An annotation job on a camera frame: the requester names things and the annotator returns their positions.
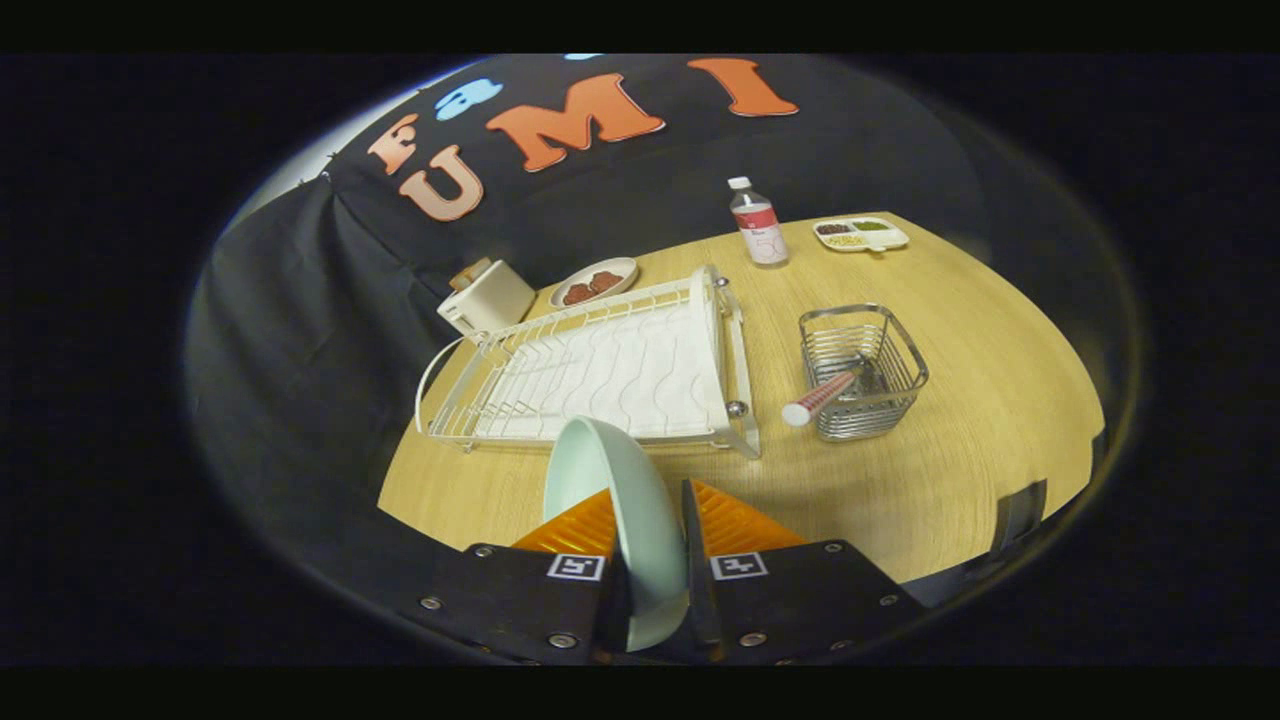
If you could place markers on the white toaster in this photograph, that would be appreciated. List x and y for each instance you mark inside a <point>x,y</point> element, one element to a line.
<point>490,302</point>

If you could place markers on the red meat patty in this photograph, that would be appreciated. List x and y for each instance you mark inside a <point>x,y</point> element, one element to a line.
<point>577,294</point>
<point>606,281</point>

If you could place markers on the light green plate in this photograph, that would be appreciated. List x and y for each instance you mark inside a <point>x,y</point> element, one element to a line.
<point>640,540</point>

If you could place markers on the black backdrop cloth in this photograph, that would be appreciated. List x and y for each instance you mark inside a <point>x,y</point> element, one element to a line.
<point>300,350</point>

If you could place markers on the yellow food portion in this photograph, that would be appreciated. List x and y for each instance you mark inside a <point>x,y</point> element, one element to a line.
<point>846,240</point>

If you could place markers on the black table edge clamp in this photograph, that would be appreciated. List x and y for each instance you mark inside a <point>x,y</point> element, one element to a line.
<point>1020,515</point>

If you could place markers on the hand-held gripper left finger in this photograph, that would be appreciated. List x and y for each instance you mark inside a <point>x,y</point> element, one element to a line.
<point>520,600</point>

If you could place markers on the white divided food tray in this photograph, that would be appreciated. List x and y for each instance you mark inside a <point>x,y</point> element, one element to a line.
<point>896,238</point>

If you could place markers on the cream oval plate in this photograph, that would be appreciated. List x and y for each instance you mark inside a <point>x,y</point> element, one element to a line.
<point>629,269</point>

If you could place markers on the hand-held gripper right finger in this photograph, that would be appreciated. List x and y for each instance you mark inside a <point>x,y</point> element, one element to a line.
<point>702,600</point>

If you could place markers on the toast slices in toaster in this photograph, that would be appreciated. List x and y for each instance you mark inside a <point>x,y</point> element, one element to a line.
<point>470,273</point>

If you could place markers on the clear plastic bottle red label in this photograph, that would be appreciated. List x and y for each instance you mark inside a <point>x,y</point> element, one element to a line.
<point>765,235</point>

